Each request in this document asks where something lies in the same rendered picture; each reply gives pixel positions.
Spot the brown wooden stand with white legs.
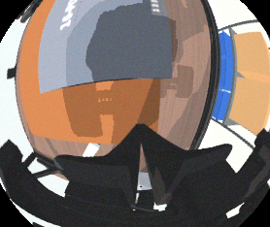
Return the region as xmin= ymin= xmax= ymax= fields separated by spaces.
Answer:
xmin=19 ymin=0 xmax=161 ymax=144

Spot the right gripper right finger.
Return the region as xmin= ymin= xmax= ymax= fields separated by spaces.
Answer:
xmin=140 ymin=123 xmax=233 ymax=206

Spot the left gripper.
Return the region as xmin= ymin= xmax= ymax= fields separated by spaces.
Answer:
xmin=20 ymin=0 xmax=43 ymax=23

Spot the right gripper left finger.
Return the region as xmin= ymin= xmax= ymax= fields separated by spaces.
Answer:
xmin=53 ymin=124 xmax=141 ymax=208

